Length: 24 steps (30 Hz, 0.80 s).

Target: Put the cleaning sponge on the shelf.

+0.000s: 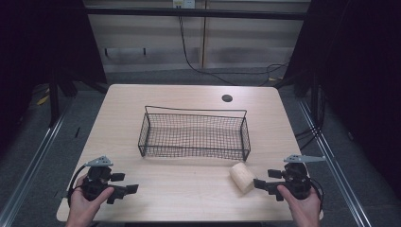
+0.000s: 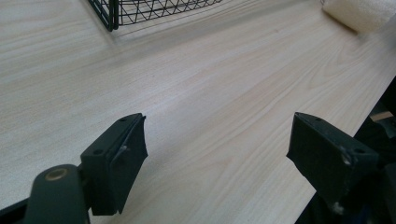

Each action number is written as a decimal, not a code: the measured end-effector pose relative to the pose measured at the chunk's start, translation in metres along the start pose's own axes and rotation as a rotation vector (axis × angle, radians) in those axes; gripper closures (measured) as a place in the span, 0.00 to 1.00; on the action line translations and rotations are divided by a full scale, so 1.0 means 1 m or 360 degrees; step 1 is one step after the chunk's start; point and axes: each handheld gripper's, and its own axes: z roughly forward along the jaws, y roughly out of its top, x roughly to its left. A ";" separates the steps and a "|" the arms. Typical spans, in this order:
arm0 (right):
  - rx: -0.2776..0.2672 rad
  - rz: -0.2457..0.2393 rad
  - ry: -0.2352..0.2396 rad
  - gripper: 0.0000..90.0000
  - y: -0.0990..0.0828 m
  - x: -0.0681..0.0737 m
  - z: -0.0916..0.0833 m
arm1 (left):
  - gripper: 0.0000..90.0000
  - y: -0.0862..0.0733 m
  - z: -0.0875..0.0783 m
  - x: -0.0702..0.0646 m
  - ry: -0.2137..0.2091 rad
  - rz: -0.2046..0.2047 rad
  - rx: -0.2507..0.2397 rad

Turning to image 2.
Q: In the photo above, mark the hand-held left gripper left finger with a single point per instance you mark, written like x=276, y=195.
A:
x=115, y=168

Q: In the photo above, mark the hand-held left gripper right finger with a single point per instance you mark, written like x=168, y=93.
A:
x=323, y=158

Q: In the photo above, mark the cream foam roll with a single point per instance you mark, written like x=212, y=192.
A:
x=358, y=12

